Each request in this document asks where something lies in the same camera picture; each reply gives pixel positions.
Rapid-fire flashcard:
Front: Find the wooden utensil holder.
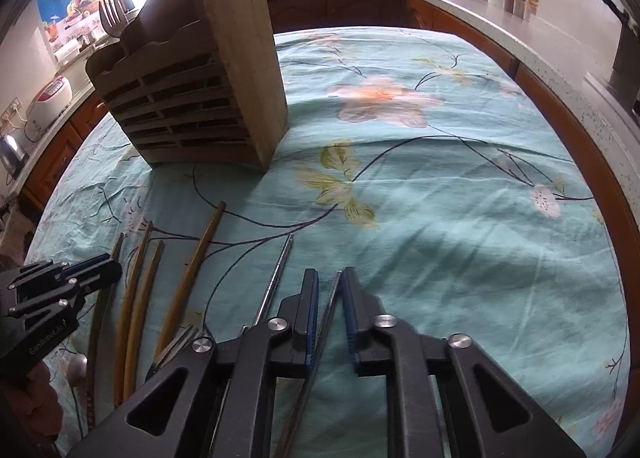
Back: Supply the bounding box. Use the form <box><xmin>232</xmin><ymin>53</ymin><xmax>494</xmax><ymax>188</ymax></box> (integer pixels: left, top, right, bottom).
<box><xmin>85</xmin><ymin>0</ymin><xmax>290</xmax><ymax>173</ymax></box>

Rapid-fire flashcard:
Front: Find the gas stove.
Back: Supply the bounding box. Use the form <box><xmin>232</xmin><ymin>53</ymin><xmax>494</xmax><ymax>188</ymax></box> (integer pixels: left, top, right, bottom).
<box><xmin>585</xmin><ymin>18</ymin><xmax>640</xmax><ymax>121</ymax></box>

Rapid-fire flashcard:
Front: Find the white and red rice cooker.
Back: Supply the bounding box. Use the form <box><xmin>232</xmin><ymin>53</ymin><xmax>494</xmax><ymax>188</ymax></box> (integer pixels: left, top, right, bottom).
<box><xmin>24</xmin><ymin>76</ymin><xmax>76</xmax><ymax>131</ymax></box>

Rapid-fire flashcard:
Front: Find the metal spoon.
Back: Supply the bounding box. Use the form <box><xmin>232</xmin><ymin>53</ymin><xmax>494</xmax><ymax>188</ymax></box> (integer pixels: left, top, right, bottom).
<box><xmin>67</xmin><ymin>354</ymin><xmax>90</xmax><ymax>444</ymax></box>

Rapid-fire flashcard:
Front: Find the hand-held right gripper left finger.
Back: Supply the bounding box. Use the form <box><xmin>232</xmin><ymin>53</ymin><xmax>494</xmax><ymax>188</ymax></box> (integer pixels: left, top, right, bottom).
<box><xmin>65</xmin><ymin>268</ymin><xmax>321</xmax><ymax>458</ymax></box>

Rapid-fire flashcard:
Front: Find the steel electric kettle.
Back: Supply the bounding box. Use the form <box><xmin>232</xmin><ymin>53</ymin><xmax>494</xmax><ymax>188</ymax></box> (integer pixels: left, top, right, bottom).
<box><xmin>0</xmin><ymin>131</ymin><xmax>28</xmax><ymax>174</ymax></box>

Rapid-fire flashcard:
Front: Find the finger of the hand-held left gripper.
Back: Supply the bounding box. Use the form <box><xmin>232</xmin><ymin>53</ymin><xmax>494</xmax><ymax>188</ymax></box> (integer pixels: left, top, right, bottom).
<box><xmin>9</xmin><ymin>253</ymin><xmax>111</xmax><ymax>292</ymax></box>
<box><xmin>5</xmin><ymin>260</ymin><xmax>124</xmax><ymax>320</ymax></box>

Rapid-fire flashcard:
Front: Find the plain wooden chopstick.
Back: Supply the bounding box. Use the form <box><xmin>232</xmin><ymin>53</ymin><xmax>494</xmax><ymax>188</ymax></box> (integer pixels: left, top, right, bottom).
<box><xmin>112</xmin><ymin>221</ymin><xmax>153</xmax><ymax>408</ymax></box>
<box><xmin>122</xmin><ymin>239</ymin><xmax>166</xmax><ymax>401</ymax></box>
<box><xmin>152</xmin><ymin>201</ymin><xmax>227</xmax><ymax>366</ymax></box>

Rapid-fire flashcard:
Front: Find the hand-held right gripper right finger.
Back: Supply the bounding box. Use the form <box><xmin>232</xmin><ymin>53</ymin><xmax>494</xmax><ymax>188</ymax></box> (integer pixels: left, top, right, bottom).
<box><xmin>341</xmin><ymin>265</ymin><xmax>588</xmax><ymax>458</ymax></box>

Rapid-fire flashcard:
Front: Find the wooden chopstick red patterned end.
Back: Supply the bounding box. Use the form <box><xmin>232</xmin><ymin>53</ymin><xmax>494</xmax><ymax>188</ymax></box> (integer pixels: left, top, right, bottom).
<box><xmin>85</xmin><ymin>232</ymin><xmax>125</xmax><ymax>434</ymax></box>

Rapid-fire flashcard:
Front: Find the person's left hand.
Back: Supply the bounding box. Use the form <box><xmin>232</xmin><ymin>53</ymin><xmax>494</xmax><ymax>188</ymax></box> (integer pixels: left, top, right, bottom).
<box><xmin>0</xmin><ymin>363</ymin><xmax>62</xmax><ymax>458</ymax></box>

